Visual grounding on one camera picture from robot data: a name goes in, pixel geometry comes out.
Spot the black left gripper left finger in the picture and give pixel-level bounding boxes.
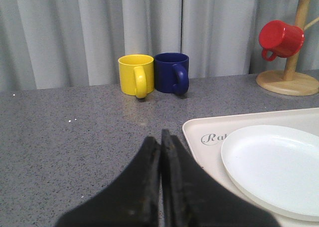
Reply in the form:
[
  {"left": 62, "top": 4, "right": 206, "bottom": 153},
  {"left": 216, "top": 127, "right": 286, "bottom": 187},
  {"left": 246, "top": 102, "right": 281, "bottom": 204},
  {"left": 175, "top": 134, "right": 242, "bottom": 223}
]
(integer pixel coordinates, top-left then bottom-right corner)
[{"left": 56, "top": 137, "right": 160, "bottom": 227}]

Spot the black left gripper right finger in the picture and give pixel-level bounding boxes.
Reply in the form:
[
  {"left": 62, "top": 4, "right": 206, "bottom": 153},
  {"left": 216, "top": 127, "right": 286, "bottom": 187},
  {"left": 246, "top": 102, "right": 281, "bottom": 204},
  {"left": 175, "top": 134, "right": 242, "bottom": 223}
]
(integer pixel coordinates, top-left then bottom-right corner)
[{"left": 160, "top": 129, "right": 279, "bottom": 227}]

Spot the white round plate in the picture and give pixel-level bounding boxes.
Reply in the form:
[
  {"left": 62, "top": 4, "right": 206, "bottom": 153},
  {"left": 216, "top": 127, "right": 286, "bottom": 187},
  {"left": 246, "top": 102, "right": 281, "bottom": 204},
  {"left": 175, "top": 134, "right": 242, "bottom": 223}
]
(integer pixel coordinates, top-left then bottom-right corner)
[{"left": 221, "top": 125, "right": 319, "bottom": 222}]

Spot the cream rabbit serving tray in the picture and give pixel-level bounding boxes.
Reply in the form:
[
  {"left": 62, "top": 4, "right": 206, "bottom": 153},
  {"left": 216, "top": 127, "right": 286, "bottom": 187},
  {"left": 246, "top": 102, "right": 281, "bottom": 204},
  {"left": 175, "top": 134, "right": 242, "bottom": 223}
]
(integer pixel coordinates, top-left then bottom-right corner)
[{"left": 182, "top": 108, "right": 319, "bottom": 227}]

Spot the yellow mug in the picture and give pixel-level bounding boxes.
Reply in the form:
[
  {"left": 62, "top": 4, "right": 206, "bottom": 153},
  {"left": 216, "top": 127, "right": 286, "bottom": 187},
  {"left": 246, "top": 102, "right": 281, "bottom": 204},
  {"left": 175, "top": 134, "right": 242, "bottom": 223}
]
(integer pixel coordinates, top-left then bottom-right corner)
[{"left": 118, "top": 54, "right": 155, "bottom": 99}]

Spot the dark blue mug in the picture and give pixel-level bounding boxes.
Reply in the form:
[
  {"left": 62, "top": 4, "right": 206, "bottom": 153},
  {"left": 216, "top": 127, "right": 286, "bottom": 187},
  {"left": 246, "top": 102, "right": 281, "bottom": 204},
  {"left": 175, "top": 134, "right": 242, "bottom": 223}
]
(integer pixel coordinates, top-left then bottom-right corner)
[{"left": 154, "top": 53, "right": 189, "bottom": 96}]

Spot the wooden mug tree stand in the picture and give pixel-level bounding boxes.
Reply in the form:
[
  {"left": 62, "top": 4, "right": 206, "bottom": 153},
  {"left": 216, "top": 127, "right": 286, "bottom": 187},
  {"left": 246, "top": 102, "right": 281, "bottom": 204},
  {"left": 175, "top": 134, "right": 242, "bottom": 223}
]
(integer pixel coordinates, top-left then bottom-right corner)
[{"left": 256, "top": 0, "right": 319, "bottom": 96}]

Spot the red ribbed mug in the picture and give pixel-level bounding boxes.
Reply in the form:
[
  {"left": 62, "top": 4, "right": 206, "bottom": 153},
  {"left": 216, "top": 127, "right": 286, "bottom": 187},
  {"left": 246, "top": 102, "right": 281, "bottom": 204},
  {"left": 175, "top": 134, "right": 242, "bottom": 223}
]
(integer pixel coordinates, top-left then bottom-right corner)
[{"left": 259, "top": 20, "right": 305, "bottom": 62}]

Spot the grey curtain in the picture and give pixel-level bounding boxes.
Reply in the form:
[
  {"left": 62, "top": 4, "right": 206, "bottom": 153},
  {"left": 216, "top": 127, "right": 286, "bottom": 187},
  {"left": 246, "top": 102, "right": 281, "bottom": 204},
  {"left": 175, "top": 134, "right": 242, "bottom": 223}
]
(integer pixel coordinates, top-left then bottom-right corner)
[{"left": 0, "top": 0, "right": 319, "bottom": 92}]

